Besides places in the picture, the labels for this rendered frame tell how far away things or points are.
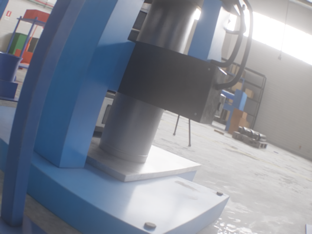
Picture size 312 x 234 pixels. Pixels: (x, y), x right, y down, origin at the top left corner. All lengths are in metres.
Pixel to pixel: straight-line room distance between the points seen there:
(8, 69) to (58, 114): 1.76
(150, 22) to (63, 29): 0.87
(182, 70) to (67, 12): 0.61
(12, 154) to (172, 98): 0.66
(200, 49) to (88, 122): 0.44
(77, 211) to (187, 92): 0.55
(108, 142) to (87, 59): 0.53
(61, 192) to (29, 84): 0.40
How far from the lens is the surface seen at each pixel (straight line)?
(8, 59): 2.91
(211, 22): 1.28
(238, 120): 9.41
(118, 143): 1.58
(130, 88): 1.34
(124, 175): 1.35
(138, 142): 1.59
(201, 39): 1.27
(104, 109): 2.65
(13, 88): 3.02
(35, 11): 4.43
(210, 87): 1.23
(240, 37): 1.31
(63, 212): 1.08
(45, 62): 0.78
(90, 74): 1.19
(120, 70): 1.34
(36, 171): 1.14
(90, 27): 1.21
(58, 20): 0.78
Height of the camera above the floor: 0.47
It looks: 5 degrees down
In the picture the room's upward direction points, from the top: 19 degrees clockwise
